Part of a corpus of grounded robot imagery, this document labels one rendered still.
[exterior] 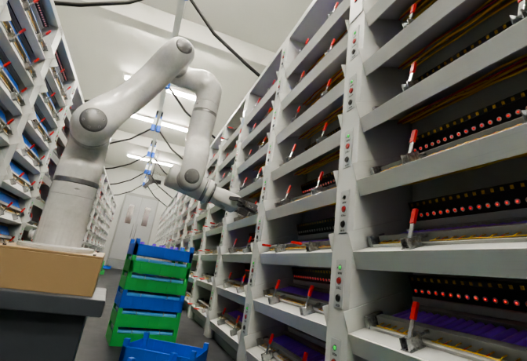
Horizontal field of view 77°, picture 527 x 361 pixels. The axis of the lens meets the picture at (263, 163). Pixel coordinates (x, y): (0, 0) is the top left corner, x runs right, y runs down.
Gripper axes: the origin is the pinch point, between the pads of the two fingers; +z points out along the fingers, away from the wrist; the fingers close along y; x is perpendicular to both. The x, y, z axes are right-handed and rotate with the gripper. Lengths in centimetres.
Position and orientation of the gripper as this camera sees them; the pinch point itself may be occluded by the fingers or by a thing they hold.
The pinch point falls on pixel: (249, 209)
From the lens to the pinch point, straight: 121.8
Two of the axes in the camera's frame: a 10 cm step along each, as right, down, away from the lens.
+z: 8.8, 4.3, 2.2
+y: 3.5, -2.5, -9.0
